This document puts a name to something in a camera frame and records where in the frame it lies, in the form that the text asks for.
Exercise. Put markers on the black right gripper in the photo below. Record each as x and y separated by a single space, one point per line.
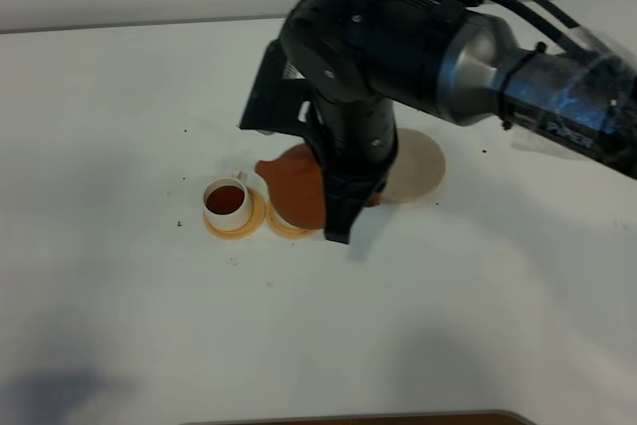
358 147

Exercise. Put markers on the brown clay teapot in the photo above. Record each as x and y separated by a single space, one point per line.
295 185

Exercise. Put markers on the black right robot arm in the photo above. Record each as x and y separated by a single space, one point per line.
459 60

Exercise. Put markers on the beige round teapot coaster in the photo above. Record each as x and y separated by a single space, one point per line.
419 168

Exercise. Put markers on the right orange cup coaster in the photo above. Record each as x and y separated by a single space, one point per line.
282 227

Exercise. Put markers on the orange cup coaster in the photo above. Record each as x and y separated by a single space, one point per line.
252 224
282 227

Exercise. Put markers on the left orange cup coaster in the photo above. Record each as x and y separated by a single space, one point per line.
252 224

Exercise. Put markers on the left white teacup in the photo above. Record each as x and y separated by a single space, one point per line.
227 203

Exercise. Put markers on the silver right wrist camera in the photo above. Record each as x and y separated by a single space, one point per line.
275 99

